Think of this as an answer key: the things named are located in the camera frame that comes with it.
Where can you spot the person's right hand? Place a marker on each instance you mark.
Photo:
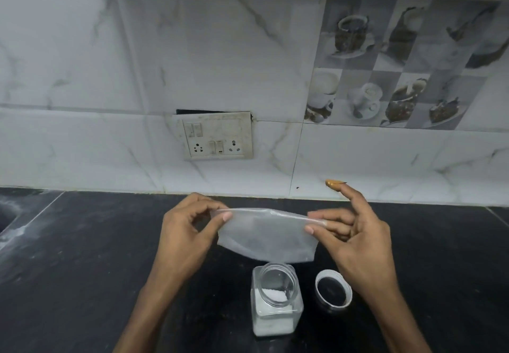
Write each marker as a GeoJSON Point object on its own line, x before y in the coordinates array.
{"type": "Point", "coordinates": [368, 253]}

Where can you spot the person's left hand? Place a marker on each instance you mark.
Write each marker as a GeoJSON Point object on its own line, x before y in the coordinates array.
{"type": "Point", "coordinates": [179, 241]}

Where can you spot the person's right thumb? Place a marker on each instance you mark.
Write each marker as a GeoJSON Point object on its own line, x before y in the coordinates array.
{"type": "Point", "coordinates": [324, 243]}

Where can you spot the person's left thumb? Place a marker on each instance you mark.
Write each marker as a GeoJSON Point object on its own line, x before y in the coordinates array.
{"type": "Point", "coordinates": [216, 227]}

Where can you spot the clear plastic bag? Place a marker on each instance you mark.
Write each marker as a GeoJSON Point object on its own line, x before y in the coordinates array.
{"type": "Point", "coordinates": [266, 233]}

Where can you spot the person's right forearm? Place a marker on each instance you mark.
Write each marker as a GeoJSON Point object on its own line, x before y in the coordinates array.
{"type": "Point", "coordinates": [397, 325]}

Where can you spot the person's left forearm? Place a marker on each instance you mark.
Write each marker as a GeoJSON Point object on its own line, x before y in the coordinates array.
{"type": "Point", "coordinates": [153, 317]}

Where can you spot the white round jar lid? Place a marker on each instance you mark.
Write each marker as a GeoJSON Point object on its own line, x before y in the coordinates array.
{"type": "Point", "coordinates": [333, 290]}

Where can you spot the clear square plastic jar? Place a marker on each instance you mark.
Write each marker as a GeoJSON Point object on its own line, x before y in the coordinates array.
{"type": "Point", "coordinates": [276, 305]}

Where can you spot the white salt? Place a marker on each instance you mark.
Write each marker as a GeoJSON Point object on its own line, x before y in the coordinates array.
{"type": "Point", "coordinates": [274, 317]}

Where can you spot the white wall switch socket board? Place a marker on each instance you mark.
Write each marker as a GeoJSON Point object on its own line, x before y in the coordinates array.
{"type": "Point", "coordinates": [216, 137]}

